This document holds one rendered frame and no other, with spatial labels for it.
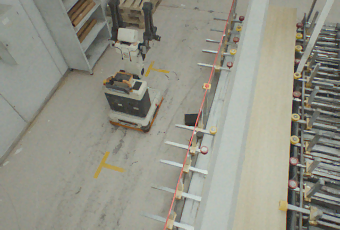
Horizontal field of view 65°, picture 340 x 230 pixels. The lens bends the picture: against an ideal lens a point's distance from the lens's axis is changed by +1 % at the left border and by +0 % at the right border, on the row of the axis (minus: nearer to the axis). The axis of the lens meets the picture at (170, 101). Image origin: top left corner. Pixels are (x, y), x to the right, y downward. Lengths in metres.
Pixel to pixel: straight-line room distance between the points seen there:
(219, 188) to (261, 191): 1.73
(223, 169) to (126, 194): 2.73
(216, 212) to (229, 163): 0.16
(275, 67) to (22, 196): 3.59
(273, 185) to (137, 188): 1.69
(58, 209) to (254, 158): 2.43
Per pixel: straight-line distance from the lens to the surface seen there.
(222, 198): 0.88
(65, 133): 4.28
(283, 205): 2.53
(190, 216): 2.76
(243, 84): 1.13
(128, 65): 3.56
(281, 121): 3.01
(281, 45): 3.84
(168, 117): 4.00
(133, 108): 3.57
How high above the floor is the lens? 3.29
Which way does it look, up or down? 52 degrees down
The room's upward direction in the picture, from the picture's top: 6 degrees counter-clockwise
